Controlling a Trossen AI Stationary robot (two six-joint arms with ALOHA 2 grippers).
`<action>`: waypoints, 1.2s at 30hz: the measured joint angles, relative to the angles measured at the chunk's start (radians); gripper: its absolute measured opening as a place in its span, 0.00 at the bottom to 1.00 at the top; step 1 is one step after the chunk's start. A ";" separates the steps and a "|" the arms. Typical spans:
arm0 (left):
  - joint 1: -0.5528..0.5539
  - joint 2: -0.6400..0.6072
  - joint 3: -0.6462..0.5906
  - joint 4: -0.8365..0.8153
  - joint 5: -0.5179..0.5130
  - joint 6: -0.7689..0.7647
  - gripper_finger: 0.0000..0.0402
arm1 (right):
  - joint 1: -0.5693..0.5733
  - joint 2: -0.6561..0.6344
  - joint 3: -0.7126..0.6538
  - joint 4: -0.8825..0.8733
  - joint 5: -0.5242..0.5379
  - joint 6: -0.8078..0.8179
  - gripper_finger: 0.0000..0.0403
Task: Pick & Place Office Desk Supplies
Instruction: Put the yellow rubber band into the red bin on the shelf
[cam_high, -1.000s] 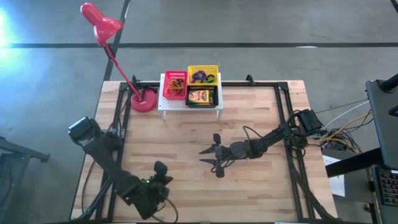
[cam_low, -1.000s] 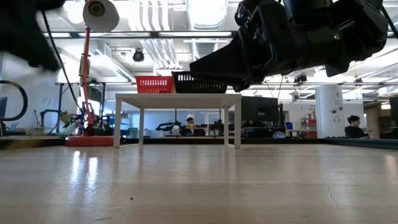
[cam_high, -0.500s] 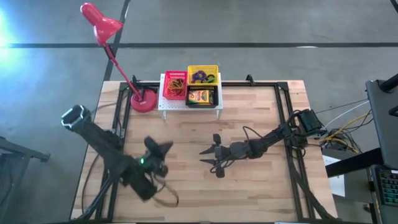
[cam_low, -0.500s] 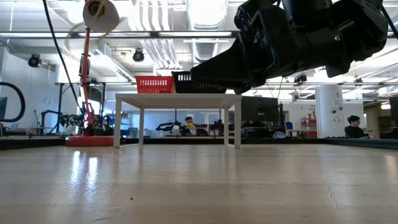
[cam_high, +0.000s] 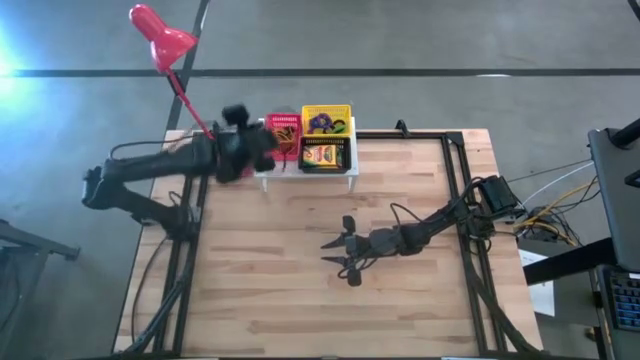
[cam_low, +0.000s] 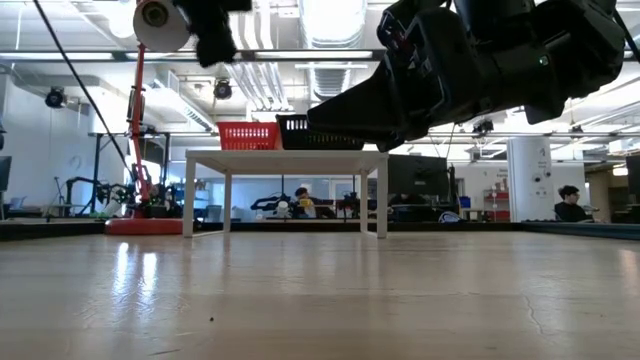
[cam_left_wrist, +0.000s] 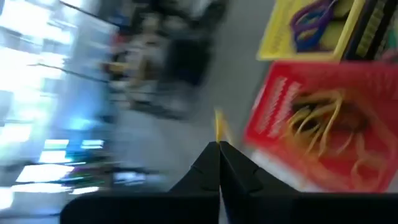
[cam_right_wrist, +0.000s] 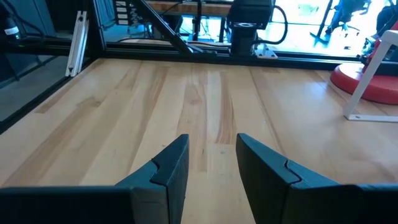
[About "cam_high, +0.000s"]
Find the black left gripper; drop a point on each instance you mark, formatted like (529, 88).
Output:
(235, 150)

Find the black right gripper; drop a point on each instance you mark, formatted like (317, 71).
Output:
(375, 242)

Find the black plastic basket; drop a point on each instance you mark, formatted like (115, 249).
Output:
(302, 155)

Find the red plastic basket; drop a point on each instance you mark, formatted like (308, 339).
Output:
(282, 119)

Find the yellow green crayon box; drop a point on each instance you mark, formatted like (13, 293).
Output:
(322, 156)

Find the purple coil wristband keyring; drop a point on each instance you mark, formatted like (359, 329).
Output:
(317, 122)

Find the wide black rubber band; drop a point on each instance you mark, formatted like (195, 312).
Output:
(331, 129)

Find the yellow plastic basket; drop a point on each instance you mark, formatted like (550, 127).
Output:
(325, 109)

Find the green coil wristband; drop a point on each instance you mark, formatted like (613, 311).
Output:
(340, 128)

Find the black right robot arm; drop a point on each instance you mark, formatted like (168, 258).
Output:
(445, 220)

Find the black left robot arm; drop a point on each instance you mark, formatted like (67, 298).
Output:
(150, 165)

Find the small white shelf table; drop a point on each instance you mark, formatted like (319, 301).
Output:
(305, 174)

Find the black clamp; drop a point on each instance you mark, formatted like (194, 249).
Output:
(402, 129)

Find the white paper sheet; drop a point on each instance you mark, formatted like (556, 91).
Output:
(542, 295)

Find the black metal beam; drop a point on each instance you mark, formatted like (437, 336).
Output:
(570, 260)

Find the grey metal stand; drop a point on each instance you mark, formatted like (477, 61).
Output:
(30, 245)

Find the dark grey computer case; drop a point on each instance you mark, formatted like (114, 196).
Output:
(617, 200)

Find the black keyboard blue backlight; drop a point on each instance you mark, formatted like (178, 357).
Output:
(625, 300)

